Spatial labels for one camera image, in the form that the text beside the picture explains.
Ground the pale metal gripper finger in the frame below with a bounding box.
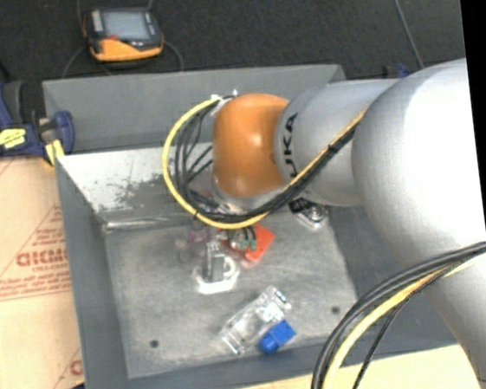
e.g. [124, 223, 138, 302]
[212, 251, 230, 282]
[199, 242, 217, 282]

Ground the grey metal bin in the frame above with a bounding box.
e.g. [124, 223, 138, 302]
[41, 36, 468, 389]

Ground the orange-red flat block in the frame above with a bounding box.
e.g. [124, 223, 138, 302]
[230, 222, 280, 271]

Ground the brown cardboard board red print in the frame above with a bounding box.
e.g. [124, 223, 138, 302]
[0, 150, 87, 389]

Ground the clear plastic bottle blue cap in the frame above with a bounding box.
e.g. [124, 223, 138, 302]
[213, 282, 299, 361]

